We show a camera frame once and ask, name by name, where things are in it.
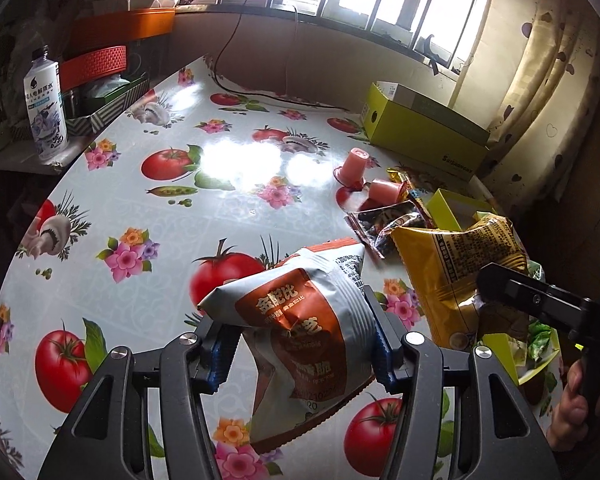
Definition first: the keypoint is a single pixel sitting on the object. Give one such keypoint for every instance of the orange and white snack bag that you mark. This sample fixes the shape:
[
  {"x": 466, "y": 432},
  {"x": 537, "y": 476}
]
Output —
[{"x": 300, "y": 320}]

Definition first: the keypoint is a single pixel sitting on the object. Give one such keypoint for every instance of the person's right hand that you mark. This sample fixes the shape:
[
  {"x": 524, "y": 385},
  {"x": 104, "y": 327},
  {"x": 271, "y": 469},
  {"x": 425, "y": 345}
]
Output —
[{"x": 572, "y": 420}]

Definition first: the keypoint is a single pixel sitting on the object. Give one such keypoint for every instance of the yellow-green cardboard box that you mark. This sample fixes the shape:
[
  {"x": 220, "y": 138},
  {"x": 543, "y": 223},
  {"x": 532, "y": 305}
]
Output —
[{"x": 420, "y": 145}]

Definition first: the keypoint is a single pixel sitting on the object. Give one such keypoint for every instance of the yellow snack bag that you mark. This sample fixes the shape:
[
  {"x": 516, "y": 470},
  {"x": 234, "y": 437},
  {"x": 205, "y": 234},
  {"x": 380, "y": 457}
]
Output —
[{"x": 440, "y": 270}]

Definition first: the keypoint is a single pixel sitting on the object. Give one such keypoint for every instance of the black snack packet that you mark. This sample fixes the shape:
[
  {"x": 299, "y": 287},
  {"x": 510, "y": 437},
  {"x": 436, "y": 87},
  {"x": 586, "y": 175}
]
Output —
[{"x": 380, "y": 222}]

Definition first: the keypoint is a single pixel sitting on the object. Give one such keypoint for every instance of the green pea snack packet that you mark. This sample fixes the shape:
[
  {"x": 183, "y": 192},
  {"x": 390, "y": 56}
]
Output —
[{"x": 540, "y": 340}]

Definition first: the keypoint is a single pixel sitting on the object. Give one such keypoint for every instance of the orange plastic basket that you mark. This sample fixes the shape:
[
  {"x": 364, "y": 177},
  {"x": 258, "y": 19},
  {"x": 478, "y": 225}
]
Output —
[{"x": 125, "y": 27}]

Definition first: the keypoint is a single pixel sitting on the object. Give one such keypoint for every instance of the red plastic basket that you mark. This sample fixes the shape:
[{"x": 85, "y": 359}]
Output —
[{"x": 95, "y": 65}]

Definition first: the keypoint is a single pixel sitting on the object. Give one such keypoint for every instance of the striped storage box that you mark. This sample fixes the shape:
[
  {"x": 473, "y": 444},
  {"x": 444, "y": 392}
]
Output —
[{"x": 110, "y": 105}]

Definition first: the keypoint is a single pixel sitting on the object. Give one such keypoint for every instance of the cream heart print curtain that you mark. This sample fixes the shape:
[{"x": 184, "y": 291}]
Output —
[{"x": 540, "y": 60}]

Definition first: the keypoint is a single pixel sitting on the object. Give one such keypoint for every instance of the wooden side shelf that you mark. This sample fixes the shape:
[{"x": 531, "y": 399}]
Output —
[{"x": 25, "y": 162}]

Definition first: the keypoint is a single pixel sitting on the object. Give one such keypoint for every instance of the pink jelly cup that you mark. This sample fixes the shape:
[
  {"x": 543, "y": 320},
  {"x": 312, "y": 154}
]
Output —
[
  {"x": 356, "y": 165},
  {"x": 385, "y": 192}
]

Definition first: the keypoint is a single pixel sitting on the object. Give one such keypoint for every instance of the yellow-green cardboard box tray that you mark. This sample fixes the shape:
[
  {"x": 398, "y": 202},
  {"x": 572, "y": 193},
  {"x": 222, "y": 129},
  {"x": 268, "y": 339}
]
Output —
[{"x": 445, "y": 207}]

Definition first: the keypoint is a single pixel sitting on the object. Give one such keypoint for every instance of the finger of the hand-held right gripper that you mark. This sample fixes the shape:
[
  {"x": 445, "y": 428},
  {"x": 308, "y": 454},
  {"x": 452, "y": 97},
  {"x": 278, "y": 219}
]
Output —
[{"x": 520, "y": 292}]

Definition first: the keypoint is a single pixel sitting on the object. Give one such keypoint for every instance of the white plastic bottle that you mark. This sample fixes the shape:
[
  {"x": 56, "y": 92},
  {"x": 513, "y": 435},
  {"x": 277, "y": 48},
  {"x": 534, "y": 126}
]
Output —
[{"x": 45, "y": 105}]

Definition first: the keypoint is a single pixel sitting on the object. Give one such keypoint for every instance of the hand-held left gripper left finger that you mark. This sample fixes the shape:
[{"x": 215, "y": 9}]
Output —
[{"x": 220, "y": 355}]

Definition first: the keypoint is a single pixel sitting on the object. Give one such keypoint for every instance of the yellow cartoon stick packet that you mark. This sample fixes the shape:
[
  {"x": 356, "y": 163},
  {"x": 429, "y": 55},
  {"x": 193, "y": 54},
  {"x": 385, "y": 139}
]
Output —
[{"x": 405, "y": 180}]

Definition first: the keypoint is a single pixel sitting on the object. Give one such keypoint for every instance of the fruit print tablecloth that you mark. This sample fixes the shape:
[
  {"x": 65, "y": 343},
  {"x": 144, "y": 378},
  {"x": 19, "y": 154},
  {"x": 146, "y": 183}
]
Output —
[{"x": 130, "y": 200}]

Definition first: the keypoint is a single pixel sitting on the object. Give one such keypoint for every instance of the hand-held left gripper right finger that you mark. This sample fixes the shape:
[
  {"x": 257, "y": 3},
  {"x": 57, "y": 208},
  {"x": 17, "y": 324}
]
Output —
[{"x": 382, "y": 360}]

